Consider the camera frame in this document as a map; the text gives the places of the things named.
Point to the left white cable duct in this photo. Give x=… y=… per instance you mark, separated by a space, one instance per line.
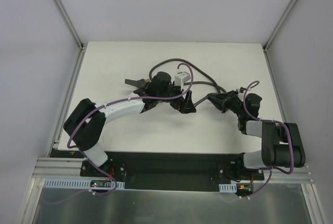
x=84 y=184

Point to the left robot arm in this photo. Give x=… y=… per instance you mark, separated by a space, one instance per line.
x=85 y=124

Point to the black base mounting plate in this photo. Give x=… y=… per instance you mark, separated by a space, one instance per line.
x=172 y=171

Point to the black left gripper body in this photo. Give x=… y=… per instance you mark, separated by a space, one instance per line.
x=179 y=99

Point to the white cable duct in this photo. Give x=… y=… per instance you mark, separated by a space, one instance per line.
x=228 y=188
x=84 y=184

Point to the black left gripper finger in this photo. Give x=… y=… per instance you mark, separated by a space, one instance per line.
x=189 y=106
x=183 y=105

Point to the dark grey faucet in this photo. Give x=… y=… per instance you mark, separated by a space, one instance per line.
x=142 y=83

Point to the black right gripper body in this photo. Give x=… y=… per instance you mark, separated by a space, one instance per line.
x=226 y=101

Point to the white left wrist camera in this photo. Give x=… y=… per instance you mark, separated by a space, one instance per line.
x=181 y=78

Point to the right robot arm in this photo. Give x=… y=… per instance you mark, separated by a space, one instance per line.
x=281 y=144

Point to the right aluminium frame post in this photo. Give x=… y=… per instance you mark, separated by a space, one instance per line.
x=280 y=23

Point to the aluminium frame post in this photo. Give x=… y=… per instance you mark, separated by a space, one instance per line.
x=69 y=24
x=280 y=23

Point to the right white cable duct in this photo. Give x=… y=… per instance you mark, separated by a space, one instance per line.
x=228 y=188

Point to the left aluminium frame post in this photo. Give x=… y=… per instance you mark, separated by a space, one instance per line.
x=69 y=24

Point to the aluminium front rail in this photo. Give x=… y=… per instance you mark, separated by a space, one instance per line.
x=70 y=168

